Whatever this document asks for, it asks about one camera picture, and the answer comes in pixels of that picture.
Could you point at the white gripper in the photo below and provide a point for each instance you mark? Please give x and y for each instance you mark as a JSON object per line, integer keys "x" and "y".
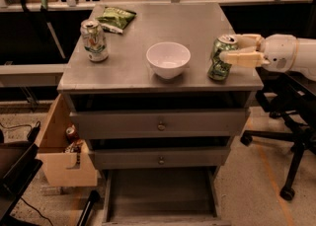
{"x": 279, "y": 53}

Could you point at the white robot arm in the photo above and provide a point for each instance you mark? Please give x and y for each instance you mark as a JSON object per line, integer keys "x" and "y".
{"x": 305, "y": 57}

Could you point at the white bowl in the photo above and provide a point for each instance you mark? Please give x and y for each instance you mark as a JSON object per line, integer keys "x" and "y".
{"x": 168, "y": 59}

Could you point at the white and green soda can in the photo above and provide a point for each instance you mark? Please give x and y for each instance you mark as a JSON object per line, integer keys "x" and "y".
{"x": 94, "y": 40}

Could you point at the red soda can in box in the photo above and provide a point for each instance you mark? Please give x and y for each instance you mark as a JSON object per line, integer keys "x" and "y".
{"x": 71, "y": 134}

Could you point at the black office chair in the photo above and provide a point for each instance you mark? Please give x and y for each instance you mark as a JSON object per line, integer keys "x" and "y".
{"x": 295, "y": 103}

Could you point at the top grey drawer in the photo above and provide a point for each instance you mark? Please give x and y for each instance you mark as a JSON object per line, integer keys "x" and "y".
{"x": 148, "y": 124}

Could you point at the grey drawer cabinet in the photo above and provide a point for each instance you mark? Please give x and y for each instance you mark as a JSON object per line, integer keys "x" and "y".
{"x": 125, "y": 81}

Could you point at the middle grey drawer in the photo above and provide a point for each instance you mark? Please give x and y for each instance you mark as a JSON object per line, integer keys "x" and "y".
{"x": 141, "y": 158}

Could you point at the green chip bag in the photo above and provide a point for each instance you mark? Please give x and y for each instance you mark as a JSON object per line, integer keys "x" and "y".
{"x": 115, "y": 20}

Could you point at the open bottom grey drawer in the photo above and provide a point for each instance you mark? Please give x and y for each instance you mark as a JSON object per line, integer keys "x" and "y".
{"x": 162, "y": 197}

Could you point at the wooden box of snacks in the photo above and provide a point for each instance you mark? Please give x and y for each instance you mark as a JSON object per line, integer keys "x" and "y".
{"x": 62, "y": 168}

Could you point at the black case on floor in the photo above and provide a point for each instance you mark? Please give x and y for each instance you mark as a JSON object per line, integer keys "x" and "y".
{"x": 18, "y": 166}

